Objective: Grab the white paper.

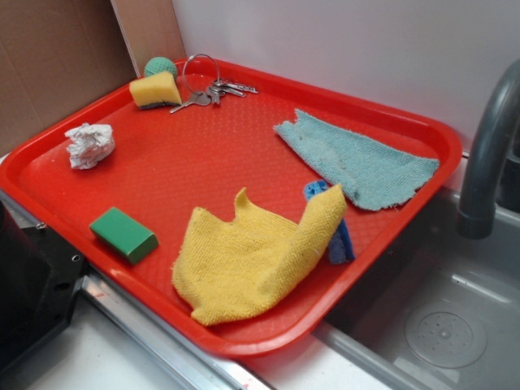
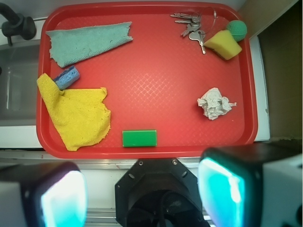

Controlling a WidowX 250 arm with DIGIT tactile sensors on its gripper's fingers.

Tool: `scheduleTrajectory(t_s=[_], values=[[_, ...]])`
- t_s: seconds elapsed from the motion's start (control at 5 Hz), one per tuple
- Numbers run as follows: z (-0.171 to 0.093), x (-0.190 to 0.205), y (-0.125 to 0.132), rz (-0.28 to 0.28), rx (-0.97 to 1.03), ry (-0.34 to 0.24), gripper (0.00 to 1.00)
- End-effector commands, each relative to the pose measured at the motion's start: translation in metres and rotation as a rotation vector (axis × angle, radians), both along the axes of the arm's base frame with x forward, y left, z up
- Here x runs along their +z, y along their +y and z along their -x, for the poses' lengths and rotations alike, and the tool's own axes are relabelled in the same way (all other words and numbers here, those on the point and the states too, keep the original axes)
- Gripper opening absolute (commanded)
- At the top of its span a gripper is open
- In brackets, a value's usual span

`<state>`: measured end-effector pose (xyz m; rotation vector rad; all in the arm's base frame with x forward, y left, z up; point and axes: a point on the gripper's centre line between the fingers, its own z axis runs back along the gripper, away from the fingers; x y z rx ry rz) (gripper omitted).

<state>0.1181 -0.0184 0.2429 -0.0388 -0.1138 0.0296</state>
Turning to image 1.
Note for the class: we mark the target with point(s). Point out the grey sink basin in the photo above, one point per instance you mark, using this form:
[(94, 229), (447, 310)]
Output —
[(436, 310)]

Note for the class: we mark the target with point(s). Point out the grey faucet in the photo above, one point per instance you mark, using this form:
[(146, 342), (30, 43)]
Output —
[(492, 171)]

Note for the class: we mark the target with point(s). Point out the light blue cloth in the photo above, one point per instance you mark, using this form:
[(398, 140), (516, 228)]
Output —
[(374, 176)]

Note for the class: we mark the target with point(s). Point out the yellow sponge with grey pad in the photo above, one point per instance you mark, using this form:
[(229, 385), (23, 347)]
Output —
[(155, 91)]

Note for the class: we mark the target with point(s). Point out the red plastic tray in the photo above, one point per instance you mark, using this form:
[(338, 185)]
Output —
[(164, 165)]

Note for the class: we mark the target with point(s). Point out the green rectangular block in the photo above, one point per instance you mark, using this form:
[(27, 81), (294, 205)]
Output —
[(126, 236)]

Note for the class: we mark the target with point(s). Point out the brown cardboard panel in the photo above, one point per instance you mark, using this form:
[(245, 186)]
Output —
[(56, 58)]

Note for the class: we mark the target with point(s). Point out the green textured ball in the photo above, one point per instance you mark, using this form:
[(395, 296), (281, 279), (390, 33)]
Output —
[(158, 65)]

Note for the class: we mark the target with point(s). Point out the yellow cloth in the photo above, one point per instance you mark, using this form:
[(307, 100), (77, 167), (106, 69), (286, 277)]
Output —
[(237, 270)]

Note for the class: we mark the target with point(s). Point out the blue sponge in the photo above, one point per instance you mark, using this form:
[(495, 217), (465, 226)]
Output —
[(340, 247)]

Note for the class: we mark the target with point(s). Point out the crumpled white paper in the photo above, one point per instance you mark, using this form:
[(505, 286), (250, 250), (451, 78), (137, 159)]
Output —
[(90, 144)]

